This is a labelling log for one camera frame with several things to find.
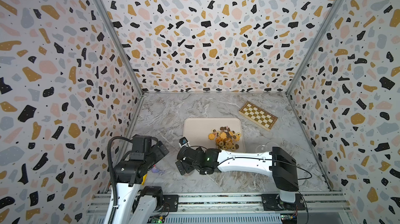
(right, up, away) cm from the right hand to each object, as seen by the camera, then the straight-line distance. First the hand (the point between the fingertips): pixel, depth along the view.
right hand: (184, 161), depth 77 cm
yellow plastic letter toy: (-11, +1, -21) cm, 24 cm away
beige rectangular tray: (+4, +12, +24) cm, 27 cm away
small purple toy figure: (-16, -6, +5) cm, 18 cm away
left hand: (-10, +6, -4) cm, 13 cm away
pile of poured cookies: (+22, +7, +18) cm, 30 cm away
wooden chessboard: (+45, +21, +30) cm, 58 cm away
